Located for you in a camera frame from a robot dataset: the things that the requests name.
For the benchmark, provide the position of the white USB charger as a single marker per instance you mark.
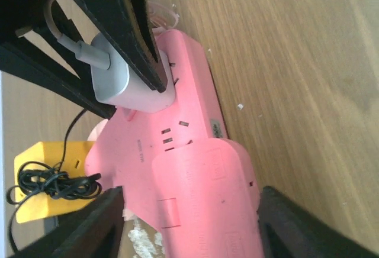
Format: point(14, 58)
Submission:
point(113, 80)

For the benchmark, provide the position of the round pink socket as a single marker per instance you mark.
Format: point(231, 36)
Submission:
point(96, 131)

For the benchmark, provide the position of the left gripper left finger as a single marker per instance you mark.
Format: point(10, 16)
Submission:
point(94, 231)

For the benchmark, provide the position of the pink triangular power strip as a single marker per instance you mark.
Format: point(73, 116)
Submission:
point(125, 149)

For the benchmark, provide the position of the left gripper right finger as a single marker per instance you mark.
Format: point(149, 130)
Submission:
point(288, 230)

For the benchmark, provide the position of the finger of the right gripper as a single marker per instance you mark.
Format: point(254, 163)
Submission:
point(24, 60)
point(125, 24)

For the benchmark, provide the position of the yellow cube socket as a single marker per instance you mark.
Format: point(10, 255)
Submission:
point(50, 180)

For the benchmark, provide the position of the pink rectangular plug adapter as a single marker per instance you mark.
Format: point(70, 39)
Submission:
point(207, 200)

